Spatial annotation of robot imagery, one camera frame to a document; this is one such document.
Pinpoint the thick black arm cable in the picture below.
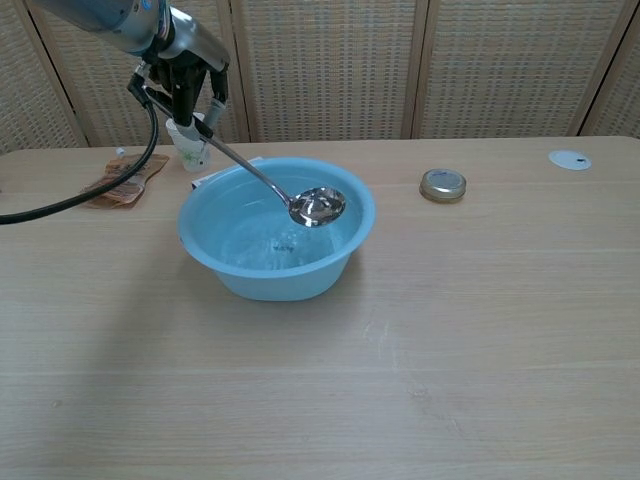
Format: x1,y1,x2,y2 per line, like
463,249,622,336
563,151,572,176
0,62,157,226

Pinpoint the white round grommet cover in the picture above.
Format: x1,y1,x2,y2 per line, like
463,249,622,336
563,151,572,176
548,148,592,172

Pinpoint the light blue plastic basin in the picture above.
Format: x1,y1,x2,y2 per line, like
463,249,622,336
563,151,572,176
177,156,377,302

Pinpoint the orange sauce pouch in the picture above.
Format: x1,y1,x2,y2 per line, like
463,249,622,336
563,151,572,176
82,147,171,210

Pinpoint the round tin with gold rim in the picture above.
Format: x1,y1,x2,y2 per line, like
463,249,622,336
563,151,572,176
418,168,468,204

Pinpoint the white paper cup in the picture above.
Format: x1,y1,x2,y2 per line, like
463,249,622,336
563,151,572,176
165,112,211,174

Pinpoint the metal ladle with black handle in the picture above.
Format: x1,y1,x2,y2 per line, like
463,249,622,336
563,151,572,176
142,85,347,229

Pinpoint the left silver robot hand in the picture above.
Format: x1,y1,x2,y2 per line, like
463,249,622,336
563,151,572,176
142,7,231,144

